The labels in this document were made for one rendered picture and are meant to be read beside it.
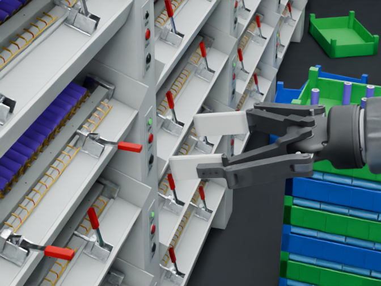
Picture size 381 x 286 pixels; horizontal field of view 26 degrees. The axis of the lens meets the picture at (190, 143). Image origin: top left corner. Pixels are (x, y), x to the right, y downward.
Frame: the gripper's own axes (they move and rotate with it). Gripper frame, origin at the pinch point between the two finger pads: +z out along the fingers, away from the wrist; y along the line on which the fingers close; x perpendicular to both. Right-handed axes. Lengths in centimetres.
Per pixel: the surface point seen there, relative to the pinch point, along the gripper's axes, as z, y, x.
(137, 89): 19.8, 29.9, -4.8
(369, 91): -10, 88, -35
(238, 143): 34, 124, -66
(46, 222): 21.8, -4.5, -7.9
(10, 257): 22.4, -13.5, -7.1
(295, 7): 36, 240, -65
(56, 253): 16.2, -13.0, -6.9
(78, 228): 31.0, 17.6, -23.8
